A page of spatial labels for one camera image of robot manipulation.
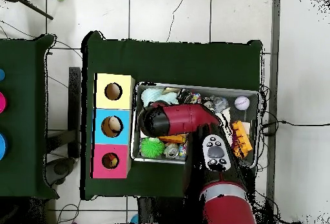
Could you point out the mint knitted cloth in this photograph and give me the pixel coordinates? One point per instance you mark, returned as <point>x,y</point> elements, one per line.
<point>152,95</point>

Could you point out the yellow plush toy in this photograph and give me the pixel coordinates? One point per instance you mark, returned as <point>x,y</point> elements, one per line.
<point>114,161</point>

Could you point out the orange striped tiger plush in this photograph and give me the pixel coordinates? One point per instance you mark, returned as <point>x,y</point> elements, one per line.
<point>107,157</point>

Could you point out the orange toy building brick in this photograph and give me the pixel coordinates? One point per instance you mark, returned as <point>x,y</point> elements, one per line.
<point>241,137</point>

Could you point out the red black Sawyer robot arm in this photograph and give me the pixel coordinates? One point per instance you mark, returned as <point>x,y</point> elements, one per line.
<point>180,118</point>

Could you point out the wooden box with three holes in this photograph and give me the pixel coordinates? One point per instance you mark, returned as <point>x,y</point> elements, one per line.
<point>123,100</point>

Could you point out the clear mesh bin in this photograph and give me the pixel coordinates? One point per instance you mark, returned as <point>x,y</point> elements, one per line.
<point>254,97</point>

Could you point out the green spiky ball with eyes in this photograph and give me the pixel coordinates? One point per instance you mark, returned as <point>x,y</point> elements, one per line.
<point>152,147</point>

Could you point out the dark green table cloth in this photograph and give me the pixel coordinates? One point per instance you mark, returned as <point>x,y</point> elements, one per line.
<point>167,61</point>
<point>23,54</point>

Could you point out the white baseball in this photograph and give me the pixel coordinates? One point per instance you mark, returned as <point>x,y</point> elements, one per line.
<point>242,103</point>

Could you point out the plain wooden block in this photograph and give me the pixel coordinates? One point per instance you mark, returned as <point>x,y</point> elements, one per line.
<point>246,128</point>

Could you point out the light blue ball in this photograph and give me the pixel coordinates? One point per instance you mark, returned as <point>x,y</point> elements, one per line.
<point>134,220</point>

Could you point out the black rod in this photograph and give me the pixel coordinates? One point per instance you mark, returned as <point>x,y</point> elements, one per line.
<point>38,11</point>

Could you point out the pink round toy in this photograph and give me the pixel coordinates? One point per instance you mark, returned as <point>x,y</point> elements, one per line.
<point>2,102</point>

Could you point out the large blue round toy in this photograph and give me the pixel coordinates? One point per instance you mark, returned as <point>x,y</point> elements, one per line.
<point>2,145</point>

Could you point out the small blue round toy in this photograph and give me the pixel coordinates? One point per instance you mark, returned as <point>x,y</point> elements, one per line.
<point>1,74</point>

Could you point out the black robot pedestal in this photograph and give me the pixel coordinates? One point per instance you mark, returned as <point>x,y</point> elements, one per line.
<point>147,211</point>

